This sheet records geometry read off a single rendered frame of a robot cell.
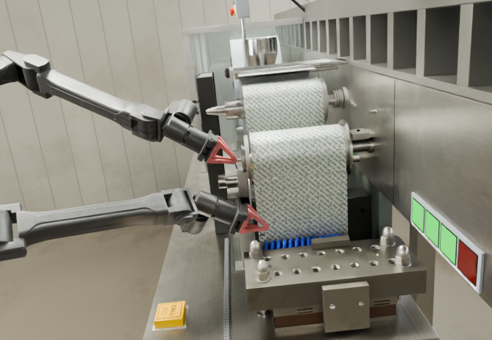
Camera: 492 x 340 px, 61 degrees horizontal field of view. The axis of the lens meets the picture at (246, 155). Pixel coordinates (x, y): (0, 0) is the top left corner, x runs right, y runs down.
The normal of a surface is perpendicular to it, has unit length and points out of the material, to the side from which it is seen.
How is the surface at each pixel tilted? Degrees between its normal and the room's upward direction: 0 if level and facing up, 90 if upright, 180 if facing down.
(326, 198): 91
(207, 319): 0
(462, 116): 90
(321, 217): 91
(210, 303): 0
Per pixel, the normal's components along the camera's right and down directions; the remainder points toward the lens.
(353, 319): 0.04, 0.29
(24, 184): 0.41, 0.22
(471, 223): -1.00, 0.10
